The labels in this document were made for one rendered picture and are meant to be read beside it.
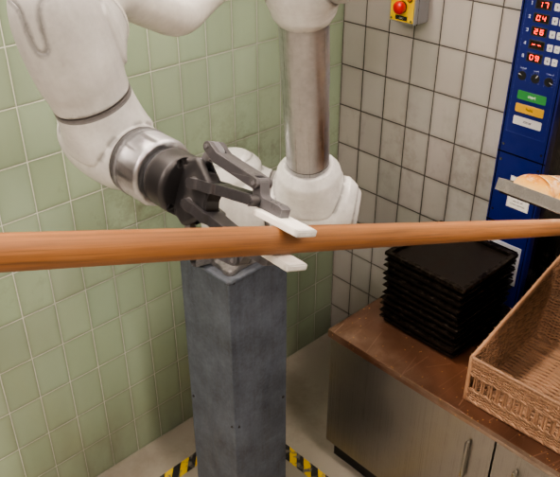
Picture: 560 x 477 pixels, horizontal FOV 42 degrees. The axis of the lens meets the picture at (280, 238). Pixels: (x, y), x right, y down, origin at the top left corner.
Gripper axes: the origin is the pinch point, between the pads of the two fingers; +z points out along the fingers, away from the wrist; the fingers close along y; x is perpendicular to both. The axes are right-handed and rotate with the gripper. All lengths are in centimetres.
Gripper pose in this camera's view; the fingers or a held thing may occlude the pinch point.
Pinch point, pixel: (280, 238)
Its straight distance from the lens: 77.1
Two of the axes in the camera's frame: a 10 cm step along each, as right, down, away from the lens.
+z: 6.9, 3.8, -6.2
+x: -6.8, 0.3, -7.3
